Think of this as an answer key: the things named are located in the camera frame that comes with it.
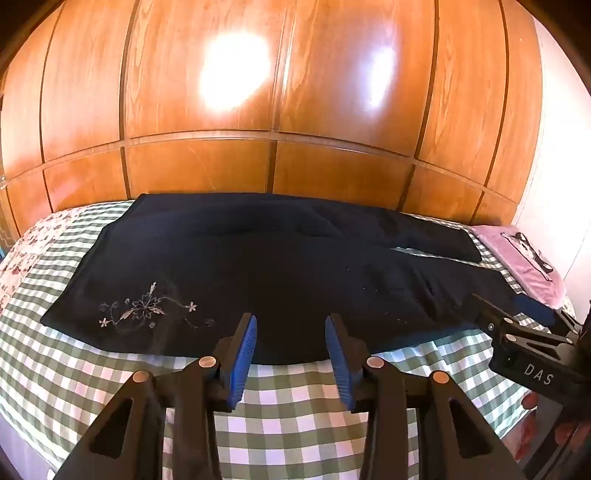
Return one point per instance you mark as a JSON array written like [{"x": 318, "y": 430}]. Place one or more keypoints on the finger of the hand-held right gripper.
[
  {"x": 535, "y": 311},
  {"x": 496, "y": 316}
]

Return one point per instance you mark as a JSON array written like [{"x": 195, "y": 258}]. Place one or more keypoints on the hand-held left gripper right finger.
[{"x": 339, "y": 356}]

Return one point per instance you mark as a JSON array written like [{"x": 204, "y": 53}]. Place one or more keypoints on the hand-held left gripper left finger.
[{"x": 243, "y": 354}]

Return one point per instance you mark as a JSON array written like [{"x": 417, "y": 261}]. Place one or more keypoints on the dark navy embroidered pants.
[{"x": 258, "y": 281}]

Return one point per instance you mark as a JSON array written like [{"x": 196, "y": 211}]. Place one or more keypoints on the person's right hand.
[{"x": 567, "y": 434}]

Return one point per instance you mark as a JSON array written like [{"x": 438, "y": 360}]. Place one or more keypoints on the pink printed pillow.
[{"x": 526, "y": 261}]

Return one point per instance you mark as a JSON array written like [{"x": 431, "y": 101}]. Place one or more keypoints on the green checked floral bedspread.
[{"x": 69, "y": 364}]

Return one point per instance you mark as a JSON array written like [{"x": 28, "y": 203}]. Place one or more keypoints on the wooden wardrobe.
[{"x": 258, "y": 101}]

